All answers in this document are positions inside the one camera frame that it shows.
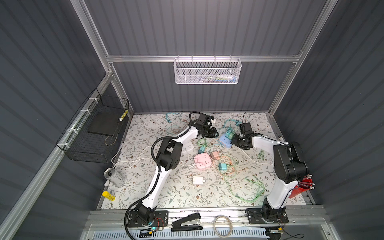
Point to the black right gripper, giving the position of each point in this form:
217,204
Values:
234,141

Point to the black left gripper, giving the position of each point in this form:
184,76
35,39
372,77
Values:
212,135

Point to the pink USB charger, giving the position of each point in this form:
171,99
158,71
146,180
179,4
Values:
215,155

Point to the teal USB charger cube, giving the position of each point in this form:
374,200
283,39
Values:
222,167

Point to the pink power strip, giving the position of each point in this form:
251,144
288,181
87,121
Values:
203,161

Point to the white USB charger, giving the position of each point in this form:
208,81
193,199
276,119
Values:
198,180

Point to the white power strip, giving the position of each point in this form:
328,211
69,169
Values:
187,147

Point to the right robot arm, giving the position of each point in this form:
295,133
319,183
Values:
289,165

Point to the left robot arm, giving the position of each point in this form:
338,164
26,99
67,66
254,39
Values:
166,153

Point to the green USB charger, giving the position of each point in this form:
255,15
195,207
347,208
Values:
230,134

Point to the blue power strip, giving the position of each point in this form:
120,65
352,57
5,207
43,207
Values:
225,141

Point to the red pencil cup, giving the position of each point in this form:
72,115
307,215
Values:
304,185

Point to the black stapler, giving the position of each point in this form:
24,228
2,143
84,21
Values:
189,223

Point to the yellow marker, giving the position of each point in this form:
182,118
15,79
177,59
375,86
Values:
108,196

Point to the white wire mesh basket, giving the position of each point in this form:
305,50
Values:
207,71

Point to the black wire basket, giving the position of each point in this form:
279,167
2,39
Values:
98,129

